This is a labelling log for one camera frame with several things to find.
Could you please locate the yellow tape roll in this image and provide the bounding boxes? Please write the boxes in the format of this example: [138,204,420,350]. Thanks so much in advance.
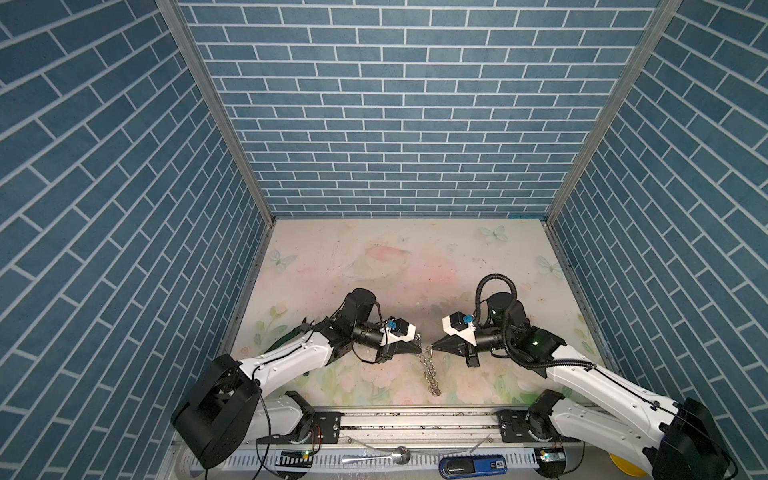
[609,454,647,478]

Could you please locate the blue black device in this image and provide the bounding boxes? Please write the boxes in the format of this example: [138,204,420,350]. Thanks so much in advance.
[438,455,508,479]

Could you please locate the aluminium corner post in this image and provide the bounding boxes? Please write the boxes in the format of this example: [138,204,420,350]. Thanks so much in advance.
[543,0,682,231]
[156,0,275,228]

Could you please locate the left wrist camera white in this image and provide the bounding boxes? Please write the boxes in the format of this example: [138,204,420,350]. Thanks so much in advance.
[380,318,417,346]

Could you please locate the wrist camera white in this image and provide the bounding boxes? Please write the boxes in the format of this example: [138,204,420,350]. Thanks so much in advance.
[442,311,477,347]
[380,318,417,346]

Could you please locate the green handled pliers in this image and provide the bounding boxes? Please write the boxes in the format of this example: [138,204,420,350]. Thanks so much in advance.
[266,318,314,353]

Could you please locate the aluminium corner post right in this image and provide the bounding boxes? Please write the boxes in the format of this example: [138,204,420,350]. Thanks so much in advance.
[543,0,682,231]

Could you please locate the aluminium corner post left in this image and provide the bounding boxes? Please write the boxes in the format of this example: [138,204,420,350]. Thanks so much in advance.
[156,0,275,228]

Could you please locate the metal rod tool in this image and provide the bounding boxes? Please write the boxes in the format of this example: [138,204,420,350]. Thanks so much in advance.
[341,436,491,465]

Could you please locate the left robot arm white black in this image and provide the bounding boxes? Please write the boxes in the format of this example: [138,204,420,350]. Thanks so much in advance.
[171,288,422,470]

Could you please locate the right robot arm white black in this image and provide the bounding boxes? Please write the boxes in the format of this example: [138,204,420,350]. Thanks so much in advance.
[432,273,738,479]

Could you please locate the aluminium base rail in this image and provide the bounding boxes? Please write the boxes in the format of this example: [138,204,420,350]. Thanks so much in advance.
[169,406,586,479]

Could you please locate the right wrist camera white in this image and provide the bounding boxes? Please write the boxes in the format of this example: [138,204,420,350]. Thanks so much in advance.
[442,311,477,347]

